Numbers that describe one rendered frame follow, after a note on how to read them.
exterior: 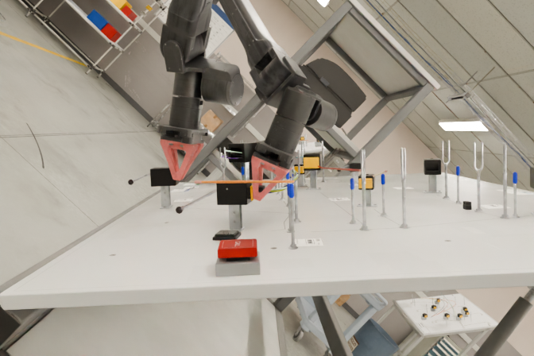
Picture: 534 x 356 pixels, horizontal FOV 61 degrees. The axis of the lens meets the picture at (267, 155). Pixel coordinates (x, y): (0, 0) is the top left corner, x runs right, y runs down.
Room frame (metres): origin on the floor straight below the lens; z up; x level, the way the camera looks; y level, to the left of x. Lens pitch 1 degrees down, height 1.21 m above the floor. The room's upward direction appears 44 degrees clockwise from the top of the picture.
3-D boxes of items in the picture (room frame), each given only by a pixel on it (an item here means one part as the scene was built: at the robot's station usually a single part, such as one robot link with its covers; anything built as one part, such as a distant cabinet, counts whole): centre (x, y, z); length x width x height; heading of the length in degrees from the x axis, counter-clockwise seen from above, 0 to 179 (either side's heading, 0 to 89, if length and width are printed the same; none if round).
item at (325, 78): (1.94, 0.02, 1.56); 0.30 x 0.23 x 0.19; 95
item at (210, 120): (7.99, 1.14, 0.82); 0.41 x 0.33 x 0.29; 4
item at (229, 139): (1.98, 0.03, 1.09); 0.35 x 0.33 x 0.07; 3
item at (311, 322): (4.93, -1.61, 0.47); 1.10 x 0.51 x 0.94; 7
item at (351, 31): (2.05, -0.03, 0.92); 0.60 x 0.50 x 1.85; 3
